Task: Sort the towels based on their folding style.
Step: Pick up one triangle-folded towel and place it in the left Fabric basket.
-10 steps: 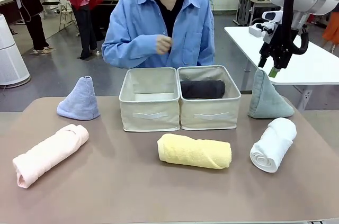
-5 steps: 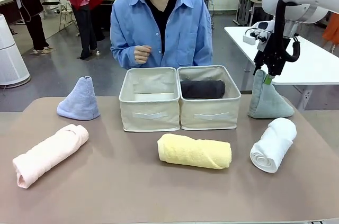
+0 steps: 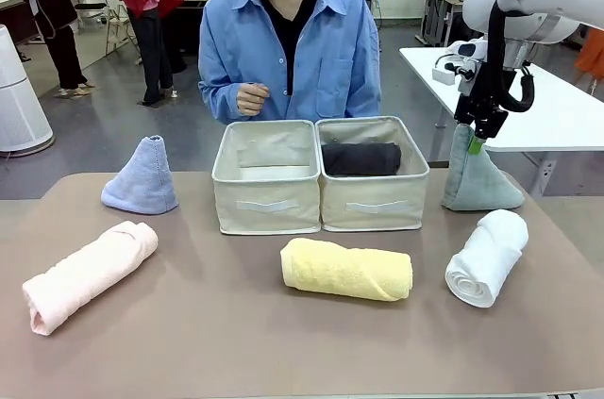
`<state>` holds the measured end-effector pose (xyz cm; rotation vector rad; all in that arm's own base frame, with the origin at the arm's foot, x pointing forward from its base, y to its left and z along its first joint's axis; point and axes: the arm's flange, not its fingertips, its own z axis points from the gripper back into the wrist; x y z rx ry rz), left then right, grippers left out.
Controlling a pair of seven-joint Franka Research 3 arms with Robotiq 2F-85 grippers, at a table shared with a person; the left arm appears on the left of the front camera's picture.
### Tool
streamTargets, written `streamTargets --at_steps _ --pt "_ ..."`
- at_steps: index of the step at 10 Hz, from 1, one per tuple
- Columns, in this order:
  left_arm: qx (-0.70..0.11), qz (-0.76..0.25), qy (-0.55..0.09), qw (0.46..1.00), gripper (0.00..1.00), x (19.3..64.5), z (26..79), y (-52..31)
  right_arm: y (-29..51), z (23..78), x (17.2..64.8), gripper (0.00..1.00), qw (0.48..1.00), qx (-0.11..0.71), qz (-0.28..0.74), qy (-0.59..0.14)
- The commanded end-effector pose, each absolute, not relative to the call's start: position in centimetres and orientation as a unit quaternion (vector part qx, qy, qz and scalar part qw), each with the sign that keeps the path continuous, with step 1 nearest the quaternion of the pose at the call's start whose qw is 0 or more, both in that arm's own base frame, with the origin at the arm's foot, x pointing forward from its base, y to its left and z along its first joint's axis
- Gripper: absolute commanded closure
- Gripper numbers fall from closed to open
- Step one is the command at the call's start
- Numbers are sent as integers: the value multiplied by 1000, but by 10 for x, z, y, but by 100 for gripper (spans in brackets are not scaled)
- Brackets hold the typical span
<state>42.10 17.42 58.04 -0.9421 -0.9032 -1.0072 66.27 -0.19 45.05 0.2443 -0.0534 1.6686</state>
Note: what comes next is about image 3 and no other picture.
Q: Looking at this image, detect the person in blue shirt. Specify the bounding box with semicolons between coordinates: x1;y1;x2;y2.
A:
197;0;382;125

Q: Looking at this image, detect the dark grey rolled towel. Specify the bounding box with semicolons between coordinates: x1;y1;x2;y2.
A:
321;141;402;177

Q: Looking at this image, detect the grey-green cone towel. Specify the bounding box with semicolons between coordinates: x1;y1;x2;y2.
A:
440;124;526;212

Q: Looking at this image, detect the background work desk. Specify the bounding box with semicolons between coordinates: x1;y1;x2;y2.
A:
416;0;467;49

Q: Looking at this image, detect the white background table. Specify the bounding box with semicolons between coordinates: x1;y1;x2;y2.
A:
398;44;604;154

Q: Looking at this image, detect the person in black skirt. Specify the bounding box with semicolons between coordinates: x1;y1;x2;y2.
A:
11;0;95;99

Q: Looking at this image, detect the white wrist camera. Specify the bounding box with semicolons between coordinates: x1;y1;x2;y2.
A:
445;39;490;85

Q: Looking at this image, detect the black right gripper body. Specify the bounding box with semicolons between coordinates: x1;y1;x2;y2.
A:
455;91;509;121

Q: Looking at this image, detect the white air purifier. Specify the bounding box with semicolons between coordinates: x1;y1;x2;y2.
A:
0;24;54;153

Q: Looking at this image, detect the yellow towel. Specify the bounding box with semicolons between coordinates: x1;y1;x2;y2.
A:
279;237;414;303

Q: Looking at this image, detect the person in orange clothes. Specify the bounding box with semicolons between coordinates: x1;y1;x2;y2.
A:
575;24;604;85

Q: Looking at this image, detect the person's right forearm blue sleeve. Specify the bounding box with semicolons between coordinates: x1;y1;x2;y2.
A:
197;79;242;125

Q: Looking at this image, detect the beige fabric storage bin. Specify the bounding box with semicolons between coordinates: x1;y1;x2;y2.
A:
314;115;430;233
210;119;323;236

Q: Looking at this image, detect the person's right hand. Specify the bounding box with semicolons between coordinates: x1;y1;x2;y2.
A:
235;82;271;117

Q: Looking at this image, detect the light blue cone towel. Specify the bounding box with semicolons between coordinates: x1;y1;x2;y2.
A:
100;134;179;215

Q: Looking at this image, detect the white towel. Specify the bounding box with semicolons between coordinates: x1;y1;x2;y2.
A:
445;208;529;309

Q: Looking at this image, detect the pink towel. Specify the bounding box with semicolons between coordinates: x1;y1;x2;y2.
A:
22;221;159;337

